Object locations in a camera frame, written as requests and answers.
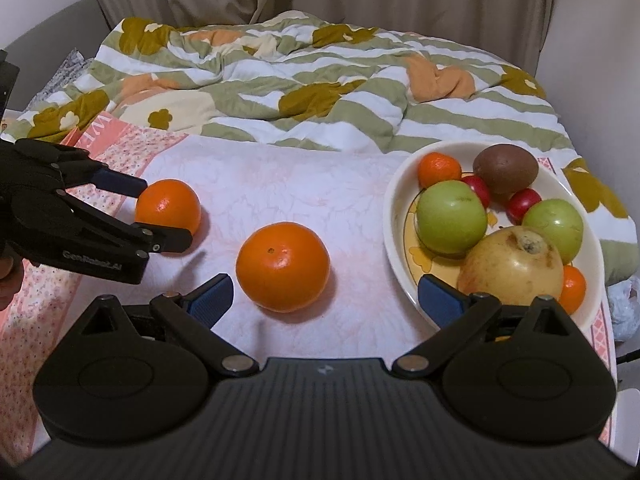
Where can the yellow apple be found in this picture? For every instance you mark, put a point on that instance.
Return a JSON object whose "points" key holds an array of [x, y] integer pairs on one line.
{"points": [[505, 270]]}

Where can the brown kiwi with sticker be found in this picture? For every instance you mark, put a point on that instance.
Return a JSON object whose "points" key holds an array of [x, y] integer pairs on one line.
{"points": [[507, 167]]}

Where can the small green apple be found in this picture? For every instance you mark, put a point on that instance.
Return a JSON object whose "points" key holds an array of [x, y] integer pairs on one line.
{"points": [[555, 230]]}

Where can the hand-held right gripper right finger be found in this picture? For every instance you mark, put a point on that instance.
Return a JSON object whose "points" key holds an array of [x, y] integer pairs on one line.
{"points": [[440, 300]]}

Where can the grey patterned cloth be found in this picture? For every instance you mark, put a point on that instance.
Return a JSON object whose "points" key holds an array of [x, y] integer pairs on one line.
{"points": [[67, 72]]}

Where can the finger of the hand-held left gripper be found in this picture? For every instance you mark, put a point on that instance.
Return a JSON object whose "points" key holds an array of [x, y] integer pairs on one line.
{"points": [[117, 182], [150, 237]]}

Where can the person's left hand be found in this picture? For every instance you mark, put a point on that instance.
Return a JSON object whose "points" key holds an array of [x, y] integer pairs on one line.
{"points": [[9, 282]]}

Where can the cream oval bowl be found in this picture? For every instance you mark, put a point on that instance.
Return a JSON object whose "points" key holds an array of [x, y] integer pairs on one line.
{"points": [[400, 232]]}

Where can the large orange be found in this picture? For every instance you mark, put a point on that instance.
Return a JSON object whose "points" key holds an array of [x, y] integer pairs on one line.
{"points": [[167, 207], [282, 266]]}

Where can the green floral striped blanket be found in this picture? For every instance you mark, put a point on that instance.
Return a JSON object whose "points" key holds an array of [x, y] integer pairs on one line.
{"points": [[325, 85]]}

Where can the large green apple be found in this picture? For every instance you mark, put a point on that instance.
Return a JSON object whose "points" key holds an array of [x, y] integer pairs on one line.
{"points": [[450, 217]]}

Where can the white plastic bag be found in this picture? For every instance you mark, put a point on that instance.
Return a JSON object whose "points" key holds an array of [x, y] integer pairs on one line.
{"points": [[625, 310]]}

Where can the pink floral towel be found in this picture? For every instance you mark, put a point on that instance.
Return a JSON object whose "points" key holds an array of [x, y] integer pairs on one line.
{"points": [[300, 185]]}

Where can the small mandarin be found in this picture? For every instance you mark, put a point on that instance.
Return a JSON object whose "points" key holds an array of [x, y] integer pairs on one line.
{"points": [[574, 287], [439, 170]]}

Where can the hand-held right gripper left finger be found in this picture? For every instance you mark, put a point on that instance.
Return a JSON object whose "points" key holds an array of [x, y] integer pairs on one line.
{"points": [[215, 299]]}

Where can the red cherry tomato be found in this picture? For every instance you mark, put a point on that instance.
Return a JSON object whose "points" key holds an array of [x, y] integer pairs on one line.
{"points": [[522, 205], [479, 189]]}

